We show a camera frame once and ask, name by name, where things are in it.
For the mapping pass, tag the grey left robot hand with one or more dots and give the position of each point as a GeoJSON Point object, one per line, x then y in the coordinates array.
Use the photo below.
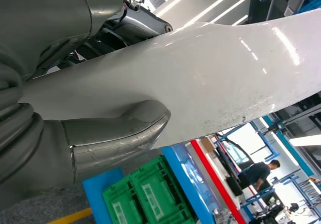
{"type": "Point", "coordinates": [50, 16]}

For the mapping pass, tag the blue metal shelf rack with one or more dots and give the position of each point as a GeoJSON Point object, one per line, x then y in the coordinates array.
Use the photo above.
{"type": "Point", "coordinates": [180, 176]}

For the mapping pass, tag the green plastic crate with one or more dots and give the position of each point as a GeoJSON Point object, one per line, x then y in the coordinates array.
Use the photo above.
{"type": "Point", "coordinates": [150, 196]}

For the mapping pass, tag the person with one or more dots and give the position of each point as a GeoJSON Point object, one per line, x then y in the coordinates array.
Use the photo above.
{"type": "Point", "coordinates": [256, 174]}

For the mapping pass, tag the blue background rack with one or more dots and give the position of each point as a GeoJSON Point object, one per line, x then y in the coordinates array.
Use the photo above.
{"type": "Point", "coordinates": [288, 139]}

